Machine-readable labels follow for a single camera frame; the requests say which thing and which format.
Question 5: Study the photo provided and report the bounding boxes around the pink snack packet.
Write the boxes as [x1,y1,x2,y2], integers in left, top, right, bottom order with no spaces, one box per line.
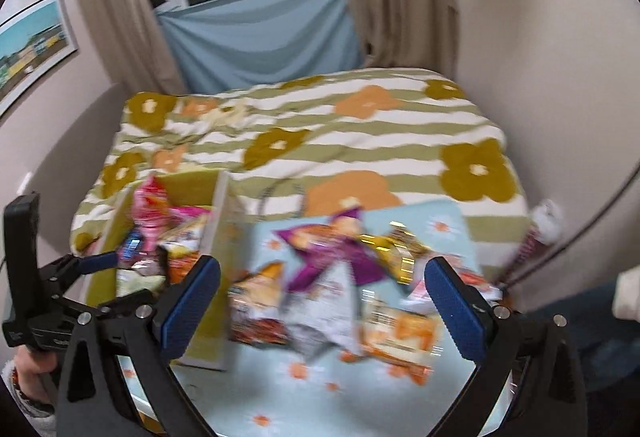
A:
[132,174,213,248]

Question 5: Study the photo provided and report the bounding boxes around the person's blue jeans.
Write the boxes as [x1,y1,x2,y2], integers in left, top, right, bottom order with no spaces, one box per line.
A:
[525,282,640,393]

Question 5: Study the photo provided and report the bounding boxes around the white plastic bag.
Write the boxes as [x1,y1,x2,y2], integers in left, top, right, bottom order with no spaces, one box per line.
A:
[520,199,563,268]

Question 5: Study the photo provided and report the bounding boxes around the light blue hanging cloth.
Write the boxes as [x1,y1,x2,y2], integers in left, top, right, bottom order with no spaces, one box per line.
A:
[155,0,363,92]

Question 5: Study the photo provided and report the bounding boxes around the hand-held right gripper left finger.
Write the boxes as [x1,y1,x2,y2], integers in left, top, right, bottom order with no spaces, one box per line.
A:
[55,256,221,437]

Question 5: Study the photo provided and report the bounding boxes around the pile of snack packets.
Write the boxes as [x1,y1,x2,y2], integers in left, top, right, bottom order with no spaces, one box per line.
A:
[227,207,501,385]

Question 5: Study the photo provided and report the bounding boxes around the pale green snack packet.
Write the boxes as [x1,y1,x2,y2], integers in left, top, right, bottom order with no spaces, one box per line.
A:
[115,267,166,300]

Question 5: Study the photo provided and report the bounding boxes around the person's left hand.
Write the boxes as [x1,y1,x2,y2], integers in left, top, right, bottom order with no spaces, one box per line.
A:
[11,348,58,404]

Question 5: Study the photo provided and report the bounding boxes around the person's left forearm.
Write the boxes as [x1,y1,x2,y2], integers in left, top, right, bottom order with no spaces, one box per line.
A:
[0,362,57,435]

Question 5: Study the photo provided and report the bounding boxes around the black cable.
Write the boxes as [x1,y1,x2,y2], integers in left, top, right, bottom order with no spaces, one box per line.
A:
[500,162,640,288]

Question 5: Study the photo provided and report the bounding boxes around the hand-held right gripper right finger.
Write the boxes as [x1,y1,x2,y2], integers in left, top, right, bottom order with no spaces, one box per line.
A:
[424,257,588,437]

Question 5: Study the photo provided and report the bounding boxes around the floral light blue tablecloth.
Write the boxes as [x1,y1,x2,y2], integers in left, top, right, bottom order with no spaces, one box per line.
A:
[170,199,501,437]

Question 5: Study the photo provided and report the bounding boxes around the striped flower print blanket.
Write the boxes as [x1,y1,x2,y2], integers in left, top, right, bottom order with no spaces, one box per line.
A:
[70,67,528,263]

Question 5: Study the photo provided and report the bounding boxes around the white garment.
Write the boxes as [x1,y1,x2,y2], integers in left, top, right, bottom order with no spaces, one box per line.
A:
[615,267,640,320]

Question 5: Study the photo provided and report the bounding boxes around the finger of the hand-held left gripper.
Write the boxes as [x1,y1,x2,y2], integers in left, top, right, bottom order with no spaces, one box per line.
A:
[50,251,121,283]
[62,288,153,313]

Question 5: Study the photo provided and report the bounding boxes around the framed wall picture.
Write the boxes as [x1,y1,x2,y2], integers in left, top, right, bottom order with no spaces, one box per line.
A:
[0,0,80,118]

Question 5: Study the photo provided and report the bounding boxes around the orange snack packet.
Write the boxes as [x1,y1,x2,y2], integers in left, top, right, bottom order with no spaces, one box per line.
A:
[160,217,211,285]

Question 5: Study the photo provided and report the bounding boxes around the small dark blue snack packet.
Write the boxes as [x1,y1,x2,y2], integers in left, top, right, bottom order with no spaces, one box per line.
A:
[117,232,147,264]

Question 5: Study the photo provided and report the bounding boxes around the yellow-green cardboard box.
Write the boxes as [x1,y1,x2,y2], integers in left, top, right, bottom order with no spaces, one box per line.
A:
[82,169,241,370]

